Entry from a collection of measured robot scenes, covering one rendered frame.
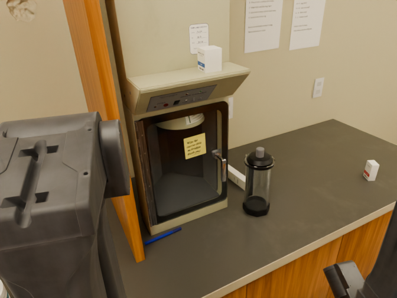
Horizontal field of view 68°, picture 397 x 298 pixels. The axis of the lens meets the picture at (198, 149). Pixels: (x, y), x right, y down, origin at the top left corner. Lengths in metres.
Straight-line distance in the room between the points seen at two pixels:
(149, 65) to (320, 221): 0.82
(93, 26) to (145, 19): 0.17
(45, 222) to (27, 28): 1.05
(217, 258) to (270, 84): 0.99
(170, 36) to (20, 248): 0.71
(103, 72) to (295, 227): 0.83
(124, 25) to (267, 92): 1.03
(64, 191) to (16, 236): 0.04
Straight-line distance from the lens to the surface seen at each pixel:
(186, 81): 0.76
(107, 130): 0.26
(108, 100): 0.74
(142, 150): 0.90
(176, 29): 0.85
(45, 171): 0.22
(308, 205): 1.27
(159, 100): 0.79
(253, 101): 1.62
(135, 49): 0.82
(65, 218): 0.20
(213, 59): 0.82
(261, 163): 1.04
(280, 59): 1.66
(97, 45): 0.71
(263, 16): 1.55
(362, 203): 1.35
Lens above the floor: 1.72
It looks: 29 degrees down
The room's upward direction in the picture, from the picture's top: 2 degrees counter-clockwise
